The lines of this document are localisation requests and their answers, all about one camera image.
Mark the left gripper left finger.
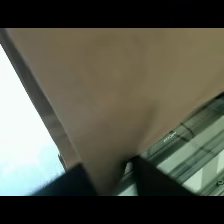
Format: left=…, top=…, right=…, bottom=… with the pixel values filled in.
left=32, top=162, right=100, bottom=197

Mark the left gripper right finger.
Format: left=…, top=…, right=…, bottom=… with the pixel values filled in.
left=130, top=155, right=198, bottom=197

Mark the brown garment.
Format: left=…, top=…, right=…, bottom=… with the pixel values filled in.
left=0, top=27, right=224, bottom=197

